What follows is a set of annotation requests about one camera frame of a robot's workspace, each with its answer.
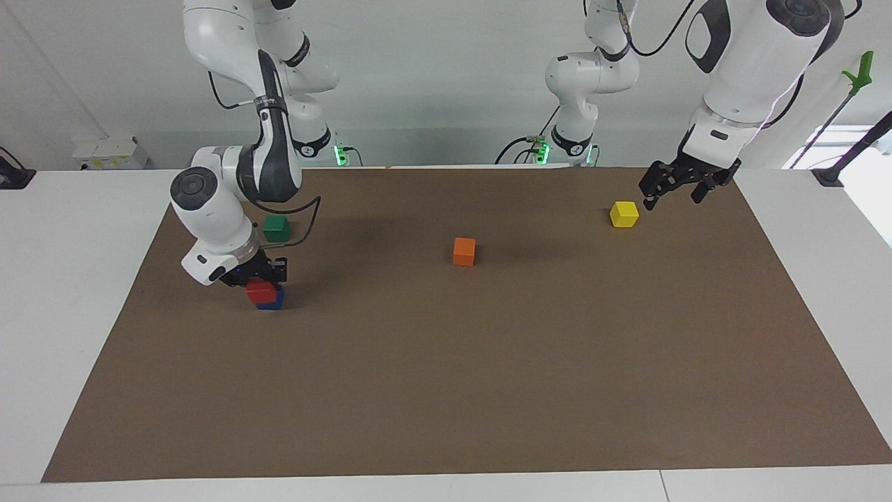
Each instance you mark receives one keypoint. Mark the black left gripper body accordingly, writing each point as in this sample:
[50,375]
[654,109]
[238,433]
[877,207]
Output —
[700,167]

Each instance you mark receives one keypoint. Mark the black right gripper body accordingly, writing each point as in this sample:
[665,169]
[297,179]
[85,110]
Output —
[252,268]

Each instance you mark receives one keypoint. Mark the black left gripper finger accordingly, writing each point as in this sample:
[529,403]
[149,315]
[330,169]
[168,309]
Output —
[660,178]
[721,181]

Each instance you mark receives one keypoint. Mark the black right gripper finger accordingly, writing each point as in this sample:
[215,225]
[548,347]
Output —
[237,283]
[279,270]

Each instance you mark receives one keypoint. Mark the red wooden block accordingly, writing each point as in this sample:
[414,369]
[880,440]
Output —
[261,293]

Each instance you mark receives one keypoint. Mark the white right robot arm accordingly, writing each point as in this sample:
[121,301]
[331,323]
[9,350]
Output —
[216,209]

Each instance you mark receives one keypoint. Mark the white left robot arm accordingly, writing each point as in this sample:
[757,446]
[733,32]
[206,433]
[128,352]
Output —
[752,63]

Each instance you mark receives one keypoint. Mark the blue wooden block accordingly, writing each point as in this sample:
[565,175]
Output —
[275,305]

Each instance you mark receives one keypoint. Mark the green wooden block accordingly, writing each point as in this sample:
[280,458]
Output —
[277,229]

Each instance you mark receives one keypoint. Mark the yellow wooden block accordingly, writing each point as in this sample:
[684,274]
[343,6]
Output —
[624,214]

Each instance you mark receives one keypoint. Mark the orange wooden block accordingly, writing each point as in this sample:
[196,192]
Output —
[464,252]

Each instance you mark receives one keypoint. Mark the white box with yellow labels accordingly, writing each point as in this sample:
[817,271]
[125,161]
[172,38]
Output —
[111,153]

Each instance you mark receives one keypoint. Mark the brown paper mat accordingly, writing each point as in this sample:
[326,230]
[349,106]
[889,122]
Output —
[446,362]

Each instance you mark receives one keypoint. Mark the black table clamp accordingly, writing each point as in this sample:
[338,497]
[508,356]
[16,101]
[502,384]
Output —
[14,176]

